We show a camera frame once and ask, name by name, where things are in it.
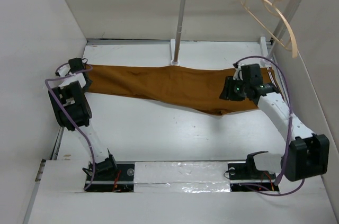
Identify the white metal clothes rack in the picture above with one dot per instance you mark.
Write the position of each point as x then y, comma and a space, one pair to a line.
182, 22

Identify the beige wooden clothes hanger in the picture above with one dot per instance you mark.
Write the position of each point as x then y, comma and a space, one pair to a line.
291, 44

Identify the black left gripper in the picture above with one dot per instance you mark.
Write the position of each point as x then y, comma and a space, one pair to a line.
86, 87

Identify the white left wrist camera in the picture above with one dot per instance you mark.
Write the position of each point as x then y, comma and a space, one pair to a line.
62, 71

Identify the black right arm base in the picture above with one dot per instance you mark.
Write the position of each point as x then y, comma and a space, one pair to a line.
241, 179

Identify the silver foil tape strip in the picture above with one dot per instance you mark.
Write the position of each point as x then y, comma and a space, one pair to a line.
180, 177

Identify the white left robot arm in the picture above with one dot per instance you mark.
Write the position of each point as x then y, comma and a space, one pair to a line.
72, 111

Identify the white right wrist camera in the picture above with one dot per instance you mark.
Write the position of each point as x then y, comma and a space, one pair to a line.
238, 72

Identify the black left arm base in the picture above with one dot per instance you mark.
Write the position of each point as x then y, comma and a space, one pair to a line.
120, 181

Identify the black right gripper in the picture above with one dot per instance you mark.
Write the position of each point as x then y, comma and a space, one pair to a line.
228, 93

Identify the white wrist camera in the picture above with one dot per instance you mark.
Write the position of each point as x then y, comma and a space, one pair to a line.
62, 71
238, 72

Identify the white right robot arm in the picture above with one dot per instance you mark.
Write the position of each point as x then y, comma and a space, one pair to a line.
305, 154

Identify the brown trousers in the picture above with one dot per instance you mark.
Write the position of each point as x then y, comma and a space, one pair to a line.
186, 87

